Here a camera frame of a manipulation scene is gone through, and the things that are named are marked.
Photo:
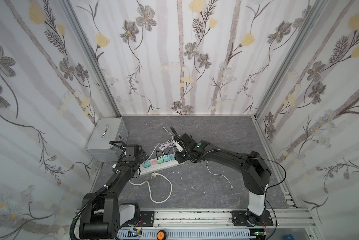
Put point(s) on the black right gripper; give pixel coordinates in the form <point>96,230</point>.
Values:
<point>183,141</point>

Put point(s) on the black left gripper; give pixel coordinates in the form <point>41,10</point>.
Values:
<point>140,153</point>

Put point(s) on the teal charger with cable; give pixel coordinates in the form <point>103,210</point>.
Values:
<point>146,164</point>

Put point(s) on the green charger with black cable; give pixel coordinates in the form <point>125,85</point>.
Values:
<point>160,160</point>

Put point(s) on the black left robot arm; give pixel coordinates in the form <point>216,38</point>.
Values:
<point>99,216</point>

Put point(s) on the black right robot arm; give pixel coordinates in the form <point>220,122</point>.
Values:
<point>254,170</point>

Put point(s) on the white colourful power strip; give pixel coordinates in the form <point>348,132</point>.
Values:
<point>157,167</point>

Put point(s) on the grey metal first-aid box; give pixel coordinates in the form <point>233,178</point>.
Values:
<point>106,130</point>

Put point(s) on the orange emergency button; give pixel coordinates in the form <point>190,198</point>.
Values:
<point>162,235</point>

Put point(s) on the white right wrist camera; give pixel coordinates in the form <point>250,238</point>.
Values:
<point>178,146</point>

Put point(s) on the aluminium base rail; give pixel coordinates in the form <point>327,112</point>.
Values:
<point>224,218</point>

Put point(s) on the white slotted cable duct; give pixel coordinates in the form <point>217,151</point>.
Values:
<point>190,234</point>

